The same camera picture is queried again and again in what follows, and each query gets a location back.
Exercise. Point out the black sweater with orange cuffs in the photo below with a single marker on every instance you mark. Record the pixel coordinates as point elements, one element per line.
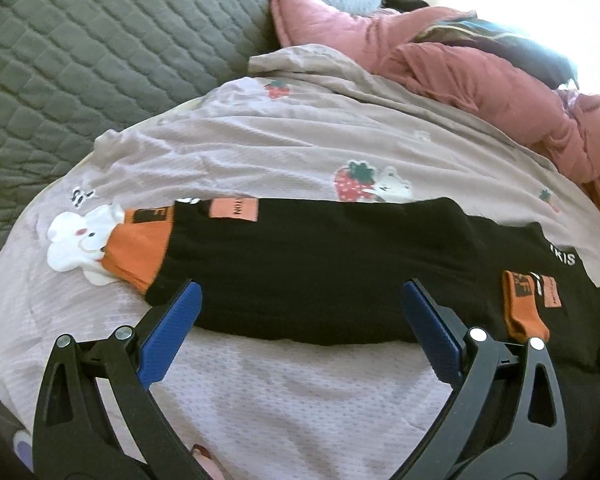
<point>305,270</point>

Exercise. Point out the pink padded comforter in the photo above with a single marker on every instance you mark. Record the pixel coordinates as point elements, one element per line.
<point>480,90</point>

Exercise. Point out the dark striped cloth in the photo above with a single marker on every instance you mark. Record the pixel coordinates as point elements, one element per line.
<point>505,40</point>

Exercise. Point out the grey quilted bed cover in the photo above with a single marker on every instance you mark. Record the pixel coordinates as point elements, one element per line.
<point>80,60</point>

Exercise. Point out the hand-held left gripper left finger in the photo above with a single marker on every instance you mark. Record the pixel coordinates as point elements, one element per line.
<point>174,321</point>

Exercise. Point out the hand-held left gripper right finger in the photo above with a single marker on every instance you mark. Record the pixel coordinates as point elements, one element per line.
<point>430,321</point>

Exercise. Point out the pink-grey strawberry printed blanket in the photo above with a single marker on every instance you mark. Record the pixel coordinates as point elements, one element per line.
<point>280,135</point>

